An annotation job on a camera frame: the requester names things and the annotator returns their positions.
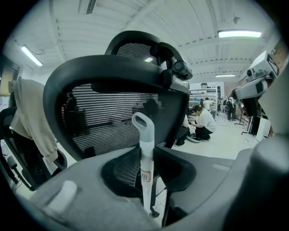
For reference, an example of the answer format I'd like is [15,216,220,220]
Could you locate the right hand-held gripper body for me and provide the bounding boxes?
[231,51,283,100]

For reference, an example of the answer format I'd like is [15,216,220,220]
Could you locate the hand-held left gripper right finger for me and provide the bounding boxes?
[153,147,240,227]

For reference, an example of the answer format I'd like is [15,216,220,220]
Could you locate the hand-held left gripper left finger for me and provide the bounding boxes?
[29,146,163,231]

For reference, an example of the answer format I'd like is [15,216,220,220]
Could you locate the white broom with grey bristles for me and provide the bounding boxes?
[131,111,156,215]

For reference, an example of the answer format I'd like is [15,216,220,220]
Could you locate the black floor stand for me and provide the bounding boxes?
[234,112,255,136]

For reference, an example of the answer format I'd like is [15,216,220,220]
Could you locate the small white cabinet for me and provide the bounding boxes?
[256,115,272,139]

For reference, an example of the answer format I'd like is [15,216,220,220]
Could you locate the white shelving rack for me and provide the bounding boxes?
[189,86,219,116]

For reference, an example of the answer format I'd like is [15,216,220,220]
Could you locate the black mesh office chair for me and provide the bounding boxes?
[42,30,197,228]
[0,106,68,192]

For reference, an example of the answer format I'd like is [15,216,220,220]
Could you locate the beige hooded sweatshirt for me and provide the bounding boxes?
[9,78,59,162]

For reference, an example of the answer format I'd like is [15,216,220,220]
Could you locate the brown door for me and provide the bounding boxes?
[0,56,21,98]

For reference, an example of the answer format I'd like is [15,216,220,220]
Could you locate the ceiling air vent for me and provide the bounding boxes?
[86,0,98,15]

